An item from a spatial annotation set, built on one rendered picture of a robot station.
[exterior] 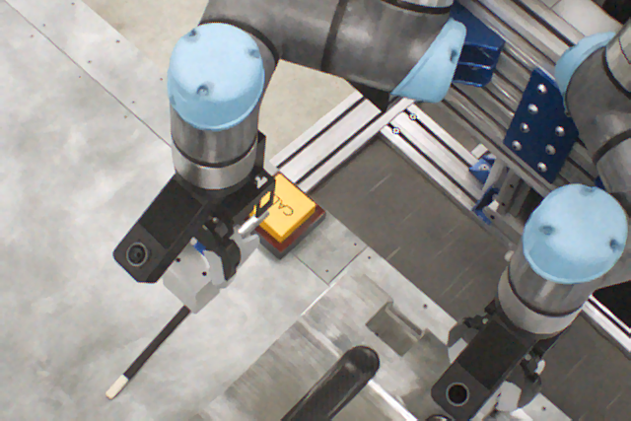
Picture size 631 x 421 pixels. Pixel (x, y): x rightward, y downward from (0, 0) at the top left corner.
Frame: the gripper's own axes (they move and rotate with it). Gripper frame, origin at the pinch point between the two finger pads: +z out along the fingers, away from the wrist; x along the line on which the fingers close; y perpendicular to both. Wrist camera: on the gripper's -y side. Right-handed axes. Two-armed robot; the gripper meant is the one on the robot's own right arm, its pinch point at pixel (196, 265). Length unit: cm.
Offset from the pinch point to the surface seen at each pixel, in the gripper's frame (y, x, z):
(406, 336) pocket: 13.1, -19.4, 8.8
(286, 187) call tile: 18.4, 3.5, 11.4
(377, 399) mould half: 4.5, -22.1, 6.4
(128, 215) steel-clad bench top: 4.0, 15.4, 15.1
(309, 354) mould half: 3.3, -13.6, 6.4
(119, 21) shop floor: 60, 83, 95
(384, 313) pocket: 13.5, -15.7, 8.8
